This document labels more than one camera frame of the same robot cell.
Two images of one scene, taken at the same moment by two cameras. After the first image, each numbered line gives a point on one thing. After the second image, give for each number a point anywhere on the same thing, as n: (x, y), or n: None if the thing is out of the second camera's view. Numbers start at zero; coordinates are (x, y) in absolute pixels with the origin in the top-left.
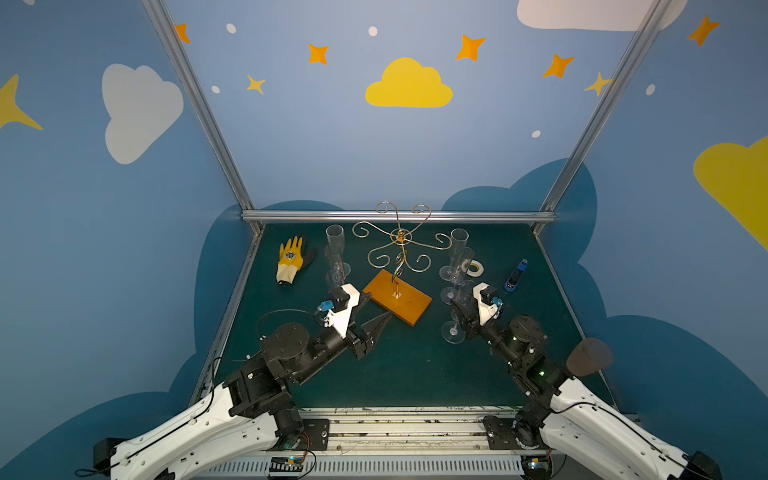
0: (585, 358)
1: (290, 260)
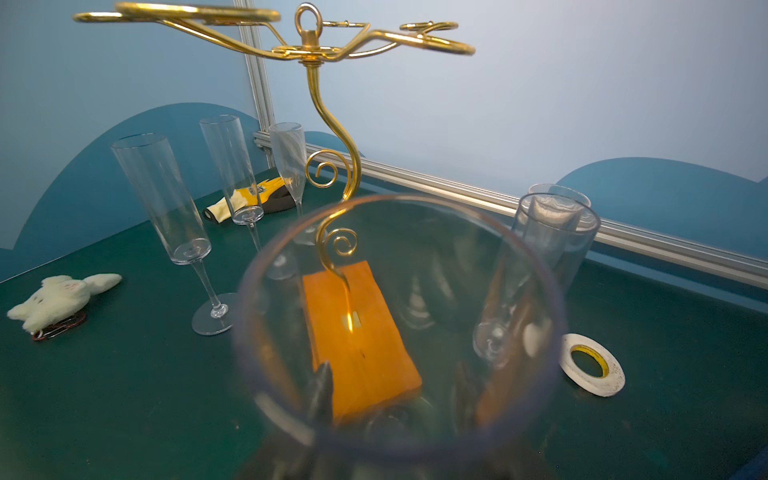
0: None
1: (272, 194)
